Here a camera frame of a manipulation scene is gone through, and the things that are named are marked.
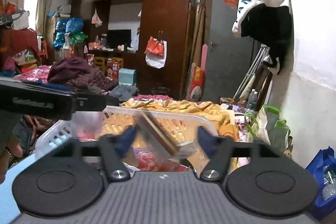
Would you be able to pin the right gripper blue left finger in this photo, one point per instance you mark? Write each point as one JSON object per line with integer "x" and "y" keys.
{"x": 113, "y": 148}

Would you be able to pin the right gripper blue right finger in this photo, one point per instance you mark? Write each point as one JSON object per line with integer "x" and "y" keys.
{"x": 219, "y": 150}

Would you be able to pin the pink red box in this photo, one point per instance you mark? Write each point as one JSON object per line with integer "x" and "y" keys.
{"x": 149, "y": 162}

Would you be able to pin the person's left hand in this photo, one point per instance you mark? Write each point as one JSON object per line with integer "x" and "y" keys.
{"x": 13, "y": 148}

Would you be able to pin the white plastic lattice basket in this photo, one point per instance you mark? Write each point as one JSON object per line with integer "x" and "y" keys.
{"x": 113, "y": 120}

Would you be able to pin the green reusable bag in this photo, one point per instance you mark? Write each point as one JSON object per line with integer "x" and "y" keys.
{"x": 268, "y": 126}

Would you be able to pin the pile of dark clothes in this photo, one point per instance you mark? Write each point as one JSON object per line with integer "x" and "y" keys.
{"x": 76, "y": 73}

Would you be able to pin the teal tissue box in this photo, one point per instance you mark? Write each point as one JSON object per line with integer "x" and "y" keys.
{"x": 127, "y": 77}

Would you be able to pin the blue plastic bags stack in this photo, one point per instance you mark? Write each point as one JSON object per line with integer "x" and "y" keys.
{"x": 66, "y": 26}

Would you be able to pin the grey metal door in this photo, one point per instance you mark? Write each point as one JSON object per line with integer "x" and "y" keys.
{"x": 228, "y": 57}

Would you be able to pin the red and white hanging bag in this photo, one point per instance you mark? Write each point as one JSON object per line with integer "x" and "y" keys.
{"x": 156, "y": 53}

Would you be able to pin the blue shopping bag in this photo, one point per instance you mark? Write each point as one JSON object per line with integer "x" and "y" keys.
{"x": 322, "y": 167}

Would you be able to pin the metal crutches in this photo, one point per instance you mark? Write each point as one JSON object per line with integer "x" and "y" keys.
{"x": 260, "y": 57}

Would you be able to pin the black television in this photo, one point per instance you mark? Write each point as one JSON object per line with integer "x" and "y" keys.
{"x": 117, "y": 38}

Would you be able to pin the dark red wooden wardrobe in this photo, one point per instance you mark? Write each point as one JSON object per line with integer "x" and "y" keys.
{"x": 160, "y": 19}

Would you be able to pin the black hanging garment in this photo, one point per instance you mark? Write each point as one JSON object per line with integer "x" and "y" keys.
{"x": 271, "y": 26}

